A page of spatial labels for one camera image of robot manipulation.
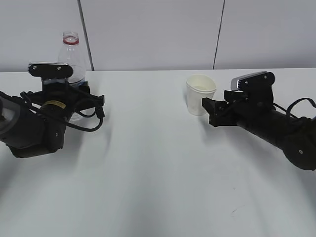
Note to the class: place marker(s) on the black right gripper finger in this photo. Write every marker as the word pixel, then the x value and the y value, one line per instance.
pixel 212 106

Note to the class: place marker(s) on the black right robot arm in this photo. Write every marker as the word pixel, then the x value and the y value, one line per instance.
pixel 296 137

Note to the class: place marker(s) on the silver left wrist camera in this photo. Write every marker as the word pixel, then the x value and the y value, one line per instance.
pixel 50 70

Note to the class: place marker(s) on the white paper cup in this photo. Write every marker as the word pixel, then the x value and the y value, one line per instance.
pixel 198 86

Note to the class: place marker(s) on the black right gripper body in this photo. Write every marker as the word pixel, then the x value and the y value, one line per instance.
pixel 237 108

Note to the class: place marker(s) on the clear plastic water bottle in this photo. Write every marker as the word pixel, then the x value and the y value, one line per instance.
pixel 72 54

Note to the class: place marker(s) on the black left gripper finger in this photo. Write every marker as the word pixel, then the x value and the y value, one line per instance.
pixel 84 87

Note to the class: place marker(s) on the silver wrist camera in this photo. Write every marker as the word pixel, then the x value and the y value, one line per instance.
pixel 256 86
pixel 50 70

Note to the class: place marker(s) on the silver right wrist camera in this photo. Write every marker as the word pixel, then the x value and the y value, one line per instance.
pixel 256 86

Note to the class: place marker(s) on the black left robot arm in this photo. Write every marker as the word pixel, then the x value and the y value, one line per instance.
pixel 34 123

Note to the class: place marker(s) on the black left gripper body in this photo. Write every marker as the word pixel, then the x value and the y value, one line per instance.
pixel 62 100

